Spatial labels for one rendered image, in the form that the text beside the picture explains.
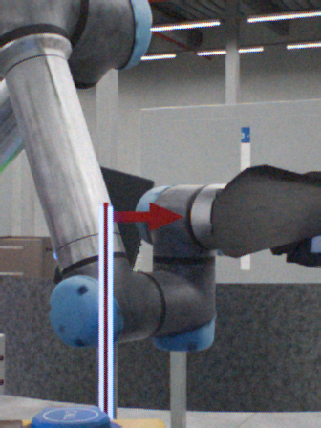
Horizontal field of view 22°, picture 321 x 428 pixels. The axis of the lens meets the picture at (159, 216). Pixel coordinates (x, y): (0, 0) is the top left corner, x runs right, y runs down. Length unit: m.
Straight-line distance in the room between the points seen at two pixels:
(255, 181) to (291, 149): 6.38
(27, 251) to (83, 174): 6.68
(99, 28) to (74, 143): 0.19
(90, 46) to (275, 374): 1.75
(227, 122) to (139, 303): 6.31
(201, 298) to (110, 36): 0.35
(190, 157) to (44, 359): 4.64
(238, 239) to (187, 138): 6.53
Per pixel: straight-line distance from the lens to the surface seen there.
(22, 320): 2.85
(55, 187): 0.92
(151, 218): 0.68
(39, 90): 0.96
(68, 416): 0.44
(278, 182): 0.62
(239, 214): 0.70
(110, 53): 1.11
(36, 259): 7.55
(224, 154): 7.16
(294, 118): 7.01
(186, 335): 0.97
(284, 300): 2.64
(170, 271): 0.97
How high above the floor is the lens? 1.19
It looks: 1 degrees down
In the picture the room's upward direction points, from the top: straight up
